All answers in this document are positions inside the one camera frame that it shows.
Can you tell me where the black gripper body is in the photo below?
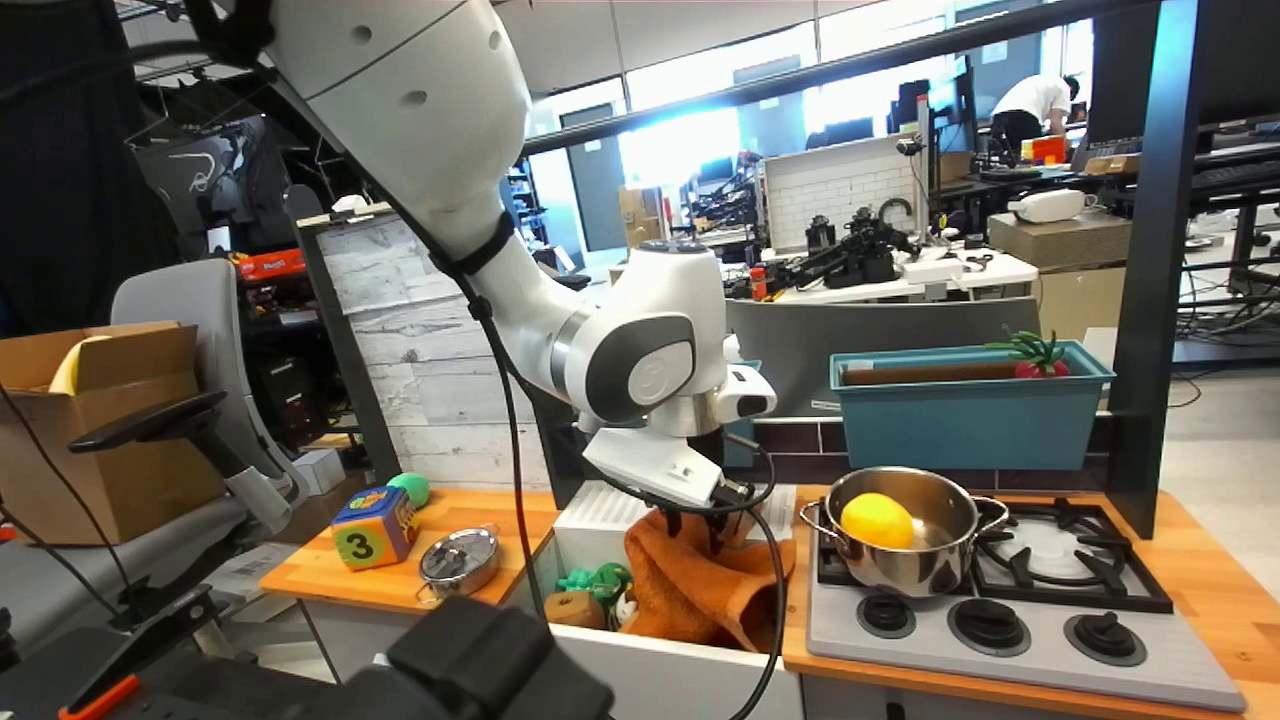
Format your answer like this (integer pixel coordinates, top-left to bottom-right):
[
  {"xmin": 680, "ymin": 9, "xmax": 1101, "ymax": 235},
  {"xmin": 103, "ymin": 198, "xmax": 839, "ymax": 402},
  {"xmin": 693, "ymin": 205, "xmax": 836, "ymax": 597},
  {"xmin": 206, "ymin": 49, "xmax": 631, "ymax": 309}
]
[{"xmin": 646, "ymin": 472, "xmax": 760, "ymax": 528}]

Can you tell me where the orange terry towel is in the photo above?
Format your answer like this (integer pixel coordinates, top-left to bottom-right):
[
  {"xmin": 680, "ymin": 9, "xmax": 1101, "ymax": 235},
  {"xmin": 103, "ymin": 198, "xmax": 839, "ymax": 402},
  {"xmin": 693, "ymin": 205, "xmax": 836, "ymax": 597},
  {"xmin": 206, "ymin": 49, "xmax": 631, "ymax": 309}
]
[{"xmin": 620, "ymin": 507, "xmax": 791, "ymax": 658}]

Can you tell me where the white sink basin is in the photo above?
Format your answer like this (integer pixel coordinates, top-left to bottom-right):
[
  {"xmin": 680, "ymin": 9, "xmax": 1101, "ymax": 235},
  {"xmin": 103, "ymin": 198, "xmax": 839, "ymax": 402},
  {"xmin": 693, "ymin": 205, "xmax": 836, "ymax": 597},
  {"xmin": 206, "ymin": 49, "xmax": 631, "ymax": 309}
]
[{"xmin": 534, "ymin": 475, "xmax": 802, "ymax": 720}]

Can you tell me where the green toy vegetable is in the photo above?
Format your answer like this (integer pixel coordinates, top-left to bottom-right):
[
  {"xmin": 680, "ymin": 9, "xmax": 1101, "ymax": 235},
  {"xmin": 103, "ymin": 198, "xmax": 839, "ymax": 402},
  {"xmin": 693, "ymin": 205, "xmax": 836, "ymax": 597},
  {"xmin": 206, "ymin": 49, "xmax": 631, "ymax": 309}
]
[{"xmin": 552, "ymin": 559, "xmax": 635, "ymax": 606}]

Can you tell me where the yellow toy lemon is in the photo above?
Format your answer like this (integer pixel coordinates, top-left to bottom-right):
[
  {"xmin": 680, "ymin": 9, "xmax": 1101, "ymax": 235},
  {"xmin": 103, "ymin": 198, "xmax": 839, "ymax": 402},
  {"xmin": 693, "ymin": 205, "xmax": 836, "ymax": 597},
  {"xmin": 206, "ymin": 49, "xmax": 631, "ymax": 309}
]
[{"xmin": 836, "ymin": 489, "xmax": 920, "ymax": 553}]

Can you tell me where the black stove knob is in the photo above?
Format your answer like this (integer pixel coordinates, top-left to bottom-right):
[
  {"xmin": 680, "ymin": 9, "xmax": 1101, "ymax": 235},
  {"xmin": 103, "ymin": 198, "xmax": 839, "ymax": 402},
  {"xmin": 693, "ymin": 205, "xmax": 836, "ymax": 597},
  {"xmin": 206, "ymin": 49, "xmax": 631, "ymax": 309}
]
[
  {"xmin": 857, "ymin": 588, "xmax": 920, "ymax": 640},
  {"xmin": 947, "ymin": 597, "xmax": 1030, "ymax": 658},
  {"xmin": 1063, "ymin": 608, "xmax": 1152, "ymax": 673}
]

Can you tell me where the steel cooking pot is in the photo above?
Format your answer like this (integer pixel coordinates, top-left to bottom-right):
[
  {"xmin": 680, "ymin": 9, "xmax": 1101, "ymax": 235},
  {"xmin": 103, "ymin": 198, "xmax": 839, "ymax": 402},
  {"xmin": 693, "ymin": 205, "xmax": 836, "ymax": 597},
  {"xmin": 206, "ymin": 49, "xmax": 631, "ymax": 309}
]
[{"xmin": 796, "ymin": 464, "xmax": 1010, "ymax": 601}]

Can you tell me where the steel pot lid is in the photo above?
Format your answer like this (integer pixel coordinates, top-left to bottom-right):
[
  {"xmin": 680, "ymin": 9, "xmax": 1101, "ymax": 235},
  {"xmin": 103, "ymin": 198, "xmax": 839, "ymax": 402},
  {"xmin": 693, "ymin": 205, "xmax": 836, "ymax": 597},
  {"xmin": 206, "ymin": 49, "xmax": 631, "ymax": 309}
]
[{"xmin": 416, "ymin": 526, "xmax": 508, "ymax": 601}]

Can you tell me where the teal planter box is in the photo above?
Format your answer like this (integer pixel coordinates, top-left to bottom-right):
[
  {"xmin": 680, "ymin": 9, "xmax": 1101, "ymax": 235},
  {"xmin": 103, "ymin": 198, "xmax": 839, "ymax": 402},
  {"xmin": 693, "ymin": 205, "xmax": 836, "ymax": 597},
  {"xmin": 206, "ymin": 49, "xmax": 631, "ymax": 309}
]
[{"xmin": 824, "ymin": 340, "xmax": 1115, "ymax": 475}]

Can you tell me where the grey partition board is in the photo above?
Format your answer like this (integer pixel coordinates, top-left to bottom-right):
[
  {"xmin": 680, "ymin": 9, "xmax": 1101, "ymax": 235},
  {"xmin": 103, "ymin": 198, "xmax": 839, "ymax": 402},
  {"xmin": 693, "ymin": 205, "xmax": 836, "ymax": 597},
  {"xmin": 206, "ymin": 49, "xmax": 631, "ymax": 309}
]
[{"xmin": 722, "ymin": 292, "xmax": 1048, "ymax": 418}]

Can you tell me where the green ball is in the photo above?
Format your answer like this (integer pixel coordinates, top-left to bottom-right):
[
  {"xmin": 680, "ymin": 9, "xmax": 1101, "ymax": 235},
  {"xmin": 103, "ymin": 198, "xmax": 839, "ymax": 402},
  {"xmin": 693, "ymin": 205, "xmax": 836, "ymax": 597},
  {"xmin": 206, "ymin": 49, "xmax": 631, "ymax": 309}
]
[{"xmin": 383, "ymin": 470, "xmax": 437, "ymax": 512}]

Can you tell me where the black desk equipment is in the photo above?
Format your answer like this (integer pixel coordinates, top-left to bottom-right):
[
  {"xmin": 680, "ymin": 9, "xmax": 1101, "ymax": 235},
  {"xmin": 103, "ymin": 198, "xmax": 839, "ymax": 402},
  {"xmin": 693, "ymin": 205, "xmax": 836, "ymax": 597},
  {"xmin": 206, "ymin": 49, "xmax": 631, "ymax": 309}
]
[{"xmin": 796, "ymin": 198, "xmax": 928, "ymax": 292}]

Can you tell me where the black burner grate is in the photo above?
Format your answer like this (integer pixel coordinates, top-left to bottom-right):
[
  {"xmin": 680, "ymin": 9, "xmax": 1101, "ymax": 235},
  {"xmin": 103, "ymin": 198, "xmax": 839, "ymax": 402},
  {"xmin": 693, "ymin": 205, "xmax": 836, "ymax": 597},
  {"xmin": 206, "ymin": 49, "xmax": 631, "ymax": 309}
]
[{"xmin": 813, "ymin": 497, "xmax": 1177, "ymax": 618}]

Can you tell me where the colourful number toy cube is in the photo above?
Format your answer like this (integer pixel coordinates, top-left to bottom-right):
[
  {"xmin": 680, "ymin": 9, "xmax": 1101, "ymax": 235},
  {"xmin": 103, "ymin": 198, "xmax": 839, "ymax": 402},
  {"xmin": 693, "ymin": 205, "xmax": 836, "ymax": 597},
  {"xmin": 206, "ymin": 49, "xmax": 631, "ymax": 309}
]
[{"xmin": 327, "ymin": 484, "xmax": 416, "ymax": 577}]

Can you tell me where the white office desk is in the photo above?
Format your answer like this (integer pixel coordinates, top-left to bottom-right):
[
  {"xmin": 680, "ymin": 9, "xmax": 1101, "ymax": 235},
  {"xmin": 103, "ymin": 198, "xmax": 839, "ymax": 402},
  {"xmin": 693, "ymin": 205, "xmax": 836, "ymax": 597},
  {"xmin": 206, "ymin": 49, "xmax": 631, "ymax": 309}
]
[{"xmin": 762, "ymin": 247, "xmax": 1041, "ymax": 314}]

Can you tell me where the grey wood-print backdrop panel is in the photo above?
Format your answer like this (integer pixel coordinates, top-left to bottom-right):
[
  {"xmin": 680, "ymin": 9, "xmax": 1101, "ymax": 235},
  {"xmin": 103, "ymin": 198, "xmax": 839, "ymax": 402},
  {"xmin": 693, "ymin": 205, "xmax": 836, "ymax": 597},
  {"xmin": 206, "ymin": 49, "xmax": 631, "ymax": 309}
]
[{"xmin": 292, "ymin": 198, "xmax": 554, "ymax": 497}]

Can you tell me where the white board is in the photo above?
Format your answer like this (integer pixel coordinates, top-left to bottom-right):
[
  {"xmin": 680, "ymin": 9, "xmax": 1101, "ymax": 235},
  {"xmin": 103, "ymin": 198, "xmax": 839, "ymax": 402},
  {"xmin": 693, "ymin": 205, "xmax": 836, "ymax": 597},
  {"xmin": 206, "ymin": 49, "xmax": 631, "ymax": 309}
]
[{"xmin": 760, "ymin": 135, "xmax": 933, "ymax": 255}]

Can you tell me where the red toy tomato plant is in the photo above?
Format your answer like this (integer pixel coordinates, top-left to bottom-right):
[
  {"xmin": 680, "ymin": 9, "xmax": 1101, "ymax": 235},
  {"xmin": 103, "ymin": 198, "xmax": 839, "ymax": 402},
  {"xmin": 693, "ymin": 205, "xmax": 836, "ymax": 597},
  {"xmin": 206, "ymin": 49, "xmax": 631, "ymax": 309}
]
[{"xmin": 1002, "ymin": 328, "xmax": 1077, "ymax": 381}]

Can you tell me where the grey toy kitchen cabinet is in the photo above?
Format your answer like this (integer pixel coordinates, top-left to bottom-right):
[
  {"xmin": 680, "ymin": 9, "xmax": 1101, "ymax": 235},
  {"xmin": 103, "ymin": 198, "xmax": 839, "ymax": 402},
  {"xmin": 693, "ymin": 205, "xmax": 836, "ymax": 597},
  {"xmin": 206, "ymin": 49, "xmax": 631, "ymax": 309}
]
[{"xmin": 292, "ymin": 597, "xmax": 1251, "ymax": 720}]

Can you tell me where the flat cardboard box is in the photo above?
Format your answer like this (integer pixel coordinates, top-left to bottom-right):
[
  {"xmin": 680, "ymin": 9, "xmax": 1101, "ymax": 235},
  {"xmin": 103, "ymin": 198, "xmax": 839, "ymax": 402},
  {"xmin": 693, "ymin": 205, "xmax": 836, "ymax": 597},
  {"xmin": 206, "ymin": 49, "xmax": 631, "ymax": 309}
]
[{"xmin": 988, "ymin": 211, "xmax": 1136, "ymax": 277}]

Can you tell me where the red toolbox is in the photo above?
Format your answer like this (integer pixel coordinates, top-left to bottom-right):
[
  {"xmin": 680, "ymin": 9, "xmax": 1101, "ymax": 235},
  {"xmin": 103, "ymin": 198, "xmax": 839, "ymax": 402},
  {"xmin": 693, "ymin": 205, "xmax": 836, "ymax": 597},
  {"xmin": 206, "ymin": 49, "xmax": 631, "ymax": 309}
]
[{"xmin": 231, "ymin": 247, "xmax": 312, "ymax": 290}]

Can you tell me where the grey stove plate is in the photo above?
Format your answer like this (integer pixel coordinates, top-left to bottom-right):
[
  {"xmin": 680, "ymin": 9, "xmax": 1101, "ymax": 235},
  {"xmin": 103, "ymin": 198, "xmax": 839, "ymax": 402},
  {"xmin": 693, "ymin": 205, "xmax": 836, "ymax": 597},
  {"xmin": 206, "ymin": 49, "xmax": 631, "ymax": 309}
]
[{"xmin": 802, "ymin": 492, "xmax": 1251, "ymax": 717}]

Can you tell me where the grey office chair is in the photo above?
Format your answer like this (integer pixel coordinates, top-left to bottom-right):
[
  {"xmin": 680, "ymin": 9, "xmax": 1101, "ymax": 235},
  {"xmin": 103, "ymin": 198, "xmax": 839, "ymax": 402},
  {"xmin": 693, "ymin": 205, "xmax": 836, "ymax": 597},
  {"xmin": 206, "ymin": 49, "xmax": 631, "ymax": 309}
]
[{"xmin": 62, "ymin": 255, "xmax": 352, "ymax": 635}]

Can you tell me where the open cardboard box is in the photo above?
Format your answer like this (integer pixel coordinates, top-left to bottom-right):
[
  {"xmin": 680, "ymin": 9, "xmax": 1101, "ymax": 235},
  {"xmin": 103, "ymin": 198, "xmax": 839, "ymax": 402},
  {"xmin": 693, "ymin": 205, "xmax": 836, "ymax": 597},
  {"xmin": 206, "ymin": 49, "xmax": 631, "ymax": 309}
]
[{"xmin": 0, "ymin": 321, "xmax": 228, "ymax": 550}]

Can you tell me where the light grey wrist camera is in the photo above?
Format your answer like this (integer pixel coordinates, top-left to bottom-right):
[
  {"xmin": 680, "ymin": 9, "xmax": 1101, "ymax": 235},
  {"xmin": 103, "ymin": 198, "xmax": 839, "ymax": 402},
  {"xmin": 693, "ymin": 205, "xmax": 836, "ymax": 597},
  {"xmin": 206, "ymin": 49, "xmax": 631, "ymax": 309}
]
[{"xmin": 580, "ymin": 426, "xmax": 730, "ymax": 517}]

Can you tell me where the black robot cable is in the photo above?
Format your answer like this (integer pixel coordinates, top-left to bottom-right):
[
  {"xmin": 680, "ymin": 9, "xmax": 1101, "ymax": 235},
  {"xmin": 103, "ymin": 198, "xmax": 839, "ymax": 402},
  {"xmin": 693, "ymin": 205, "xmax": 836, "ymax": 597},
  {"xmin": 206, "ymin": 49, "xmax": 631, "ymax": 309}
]
[{"xmin": 437, "ymin": 235, "xmax": 796, "ymax": 720}]

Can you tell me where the black foreground mount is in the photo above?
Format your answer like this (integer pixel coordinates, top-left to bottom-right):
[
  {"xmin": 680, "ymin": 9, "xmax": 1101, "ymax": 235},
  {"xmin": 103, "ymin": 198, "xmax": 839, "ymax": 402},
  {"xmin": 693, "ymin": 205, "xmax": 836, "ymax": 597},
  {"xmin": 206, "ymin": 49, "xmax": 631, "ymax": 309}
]
[{"xmin": 194, "ymin": 591, "xmax": 617, "ymax": 720}]

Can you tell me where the black metal rack frame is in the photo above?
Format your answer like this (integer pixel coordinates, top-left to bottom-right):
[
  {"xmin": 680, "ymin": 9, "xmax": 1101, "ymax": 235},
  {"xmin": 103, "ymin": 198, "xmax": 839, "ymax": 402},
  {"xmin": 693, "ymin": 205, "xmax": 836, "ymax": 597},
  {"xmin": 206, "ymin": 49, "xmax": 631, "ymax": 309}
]
[{"xmin": 514, "ymin": 0, "xmax": 1204, "ymax": 543}]

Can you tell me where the black clamp with orange handle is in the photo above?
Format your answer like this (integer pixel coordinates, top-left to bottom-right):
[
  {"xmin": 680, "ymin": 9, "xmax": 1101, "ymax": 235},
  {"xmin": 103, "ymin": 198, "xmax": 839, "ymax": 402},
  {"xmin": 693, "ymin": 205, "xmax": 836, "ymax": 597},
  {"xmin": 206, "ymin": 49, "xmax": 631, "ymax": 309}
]
[{"xmin": 52, "ymin": 585, "xmax": 224, "ymax": 720}]

